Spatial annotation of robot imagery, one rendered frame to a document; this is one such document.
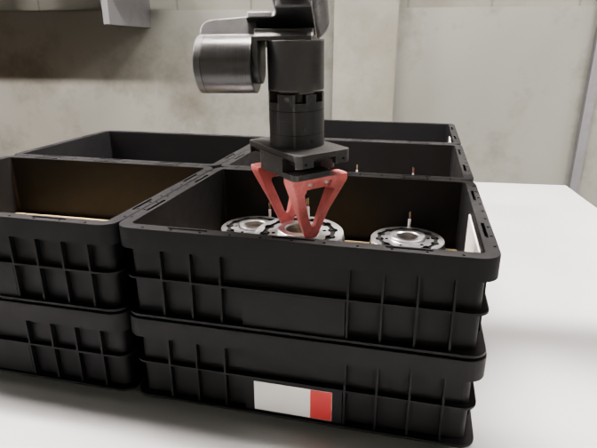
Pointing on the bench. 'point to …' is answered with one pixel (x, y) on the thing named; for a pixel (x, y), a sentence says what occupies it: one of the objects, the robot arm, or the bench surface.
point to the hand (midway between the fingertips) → (298, 224)
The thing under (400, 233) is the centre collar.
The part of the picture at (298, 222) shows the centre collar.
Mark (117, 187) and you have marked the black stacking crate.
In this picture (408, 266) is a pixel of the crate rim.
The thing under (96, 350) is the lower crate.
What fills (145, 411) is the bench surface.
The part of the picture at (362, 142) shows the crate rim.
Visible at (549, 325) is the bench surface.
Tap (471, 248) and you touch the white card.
